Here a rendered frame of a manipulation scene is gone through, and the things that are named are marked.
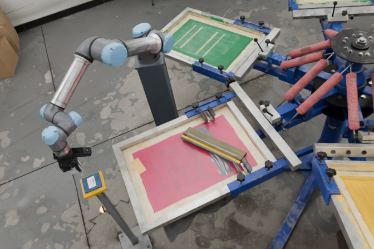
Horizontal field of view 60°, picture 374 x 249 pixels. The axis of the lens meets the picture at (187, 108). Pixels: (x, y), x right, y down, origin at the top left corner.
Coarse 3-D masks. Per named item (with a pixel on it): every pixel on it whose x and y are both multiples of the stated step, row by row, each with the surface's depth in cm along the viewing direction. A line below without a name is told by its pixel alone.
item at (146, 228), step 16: (240, 112) 199; (160, 128) 199; (128, 144) 195; (256, 144) 183; (272, 160) 174; (128, 176) 180; (128, 192) 174; (224, 192) 166; (192, 208) 163; (144, 224) 161; (160, 224) 160
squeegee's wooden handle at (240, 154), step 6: (186, 132) 194; (192, 132) 194; (198, 132) 193; (204, 138) 189; (210, 138) 189; (216, 144) 186; (222, 144) 186; (228, 144) 185; (228, 150) 182; (234, 150) 182; (240, 150) 182; (240, 156) 178; (240, 162) 178
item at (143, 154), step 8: (216, 120) 202; (224, 120) 201; (208, 128) 198; (216, 128) 198; (224, 128) 197; (232, 128) 196; (176, 136) 198; (216, 136) 194; (224, 136) 193; (232, 136) 192; (160, 144) 196; (168, 144) 195; (136, 152) 194; (144, 152) 193; (200, 152) 188; (144, 160) 190; (152, 168) 185; (144, 176) 183
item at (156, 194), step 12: (240, 144) 188; (204, 156) 186; (252, 156) 182; (216, 168) 180; (240, 168) 178; (144, 180) 181; (156, 180) 180; (204, 180) 176; (216, 180) 175; (156, 192) 175; (180, 192) 173; (192, 192) 172; (156, 204) 171; (168, 204) 170
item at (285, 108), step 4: (284, 104) 191; (288, 104) 191; (276, 108) 190; (280, 108) 190; (284, 108) 190; (288, 108) 189; (292, 108) 189; (280, 112) 188; (284, 112) 188; (288, 112) 188; (292, 112) 190; (264, 116) 188; (284, 116) 190; (288, 116) 192; (268, 120) 186
